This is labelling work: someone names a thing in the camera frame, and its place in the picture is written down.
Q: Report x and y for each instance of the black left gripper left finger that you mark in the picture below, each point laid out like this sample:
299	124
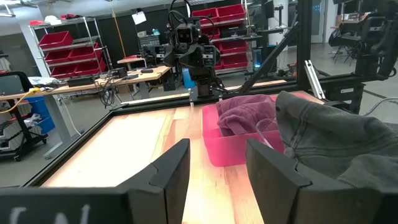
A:
155	202

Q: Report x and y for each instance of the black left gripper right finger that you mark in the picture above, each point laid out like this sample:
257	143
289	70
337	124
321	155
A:
276	196

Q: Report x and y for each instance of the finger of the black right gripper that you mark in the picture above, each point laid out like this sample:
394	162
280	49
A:
186	59
198	59

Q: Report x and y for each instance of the maroon baseball cap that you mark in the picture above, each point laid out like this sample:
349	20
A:
242	112

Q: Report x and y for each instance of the dark grey baseball cap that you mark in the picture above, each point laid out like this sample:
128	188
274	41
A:
335	133

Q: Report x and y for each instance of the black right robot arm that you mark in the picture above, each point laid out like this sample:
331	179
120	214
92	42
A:
203	84

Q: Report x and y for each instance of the blue upright panel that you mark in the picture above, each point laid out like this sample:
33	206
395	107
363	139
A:
187	79

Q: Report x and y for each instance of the black electronic equipment rack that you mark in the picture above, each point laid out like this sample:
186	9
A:
149	41

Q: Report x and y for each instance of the black computer case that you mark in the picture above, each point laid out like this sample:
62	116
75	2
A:
171	82

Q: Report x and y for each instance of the small black device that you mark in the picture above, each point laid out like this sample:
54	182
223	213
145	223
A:
146	71

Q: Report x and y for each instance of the teal bottle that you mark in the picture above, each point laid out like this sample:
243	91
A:
156	32

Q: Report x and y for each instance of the long wooden desk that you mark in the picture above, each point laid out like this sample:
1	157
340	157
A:
149	76

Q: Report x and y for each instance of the red plastic storage bin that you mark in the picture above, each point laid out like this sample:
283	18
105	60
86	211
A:
57	57
231	12
234	60
56	40
214	33
62	71
90	67
233	46
84	52
208	14

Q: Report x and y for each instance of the small wooden desk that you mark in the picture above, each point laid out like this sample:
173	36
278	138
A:
130	60

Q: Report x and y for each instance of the white paper tag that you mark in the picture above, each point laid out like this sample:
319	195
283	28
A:
139	18

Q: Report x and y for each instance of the metal shelf rack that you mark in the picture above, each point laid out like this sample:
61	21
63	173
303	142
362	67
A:
93	40
248	38

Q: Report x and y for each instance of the device with blue light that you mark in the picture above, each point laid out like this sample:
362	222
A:
257	64

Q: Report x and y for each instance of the clear plastic bin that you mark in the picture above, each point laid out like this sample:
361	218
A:
264	130

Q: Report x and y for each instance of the black flat box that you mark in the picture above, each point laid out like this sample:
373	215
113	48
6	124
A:
81	81

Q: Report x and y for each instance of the black box with white label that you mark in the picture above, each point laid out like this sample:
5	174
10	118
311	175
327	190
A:
342	98

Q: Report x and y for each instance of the silver aluminium profile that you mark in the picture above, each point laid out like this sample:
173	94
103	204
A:
314	79

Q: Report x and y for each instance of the white cloth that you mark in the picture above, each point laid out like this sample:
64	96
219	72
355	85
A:
42	81

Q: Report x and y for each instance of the blue storage bin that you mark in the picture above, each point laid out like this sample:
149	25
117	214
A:
40	109

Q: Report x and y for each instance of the black rack with grey bins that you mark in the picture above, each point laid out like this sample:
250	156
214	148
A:
18	133

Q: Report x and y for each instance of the black background robot rig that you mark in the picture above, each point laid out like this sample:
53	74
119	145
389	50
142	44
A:
373	34

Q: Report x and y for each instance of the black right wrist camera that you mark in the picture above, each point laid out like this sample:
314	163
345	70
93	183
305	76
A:
186	34

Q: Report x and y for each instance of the grey panel with black frame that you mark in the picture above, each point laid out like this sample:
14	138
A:
11	84

